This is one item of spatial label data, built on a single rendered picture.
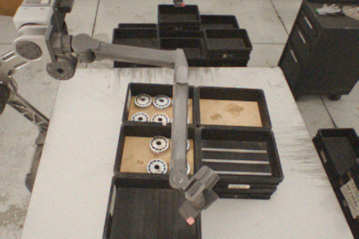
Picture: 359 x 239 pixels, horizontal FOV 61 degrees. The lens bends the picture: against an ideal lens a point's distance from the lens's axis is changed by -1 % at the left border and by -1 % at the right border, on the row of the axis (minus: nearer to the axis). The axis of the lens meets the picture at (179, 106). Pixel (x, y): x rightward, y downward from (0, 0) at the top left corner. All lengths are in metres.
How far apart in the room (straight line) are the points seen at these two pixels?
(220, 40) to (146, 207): 1.88
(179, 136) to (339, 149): 1.83
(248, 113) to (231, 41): 1.21
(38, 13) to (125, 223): 0.95
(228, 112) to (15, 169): 1.75
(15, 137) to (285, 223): 2.22
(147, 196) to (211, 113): 0.63
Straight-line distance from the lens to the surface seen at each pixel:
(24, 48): 1.28
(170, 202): 1.50
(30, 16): 1.32
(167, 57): 1.17
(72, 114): 2.01
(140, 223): 1.46
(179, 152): 1.04
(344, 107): 3.46
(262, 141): 1.75
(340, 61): 3.00
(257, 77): 2.30
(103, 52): 1.19
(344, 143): 2.76
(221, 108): 1.84
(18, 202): 2.60
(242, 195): 1.66
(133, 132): 1.66
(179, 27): 2.96
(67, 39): 1.24
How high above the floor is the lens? 2.20
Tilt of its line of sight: 49 degrees down
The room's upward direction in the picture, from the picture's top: 5 degrees clockwise
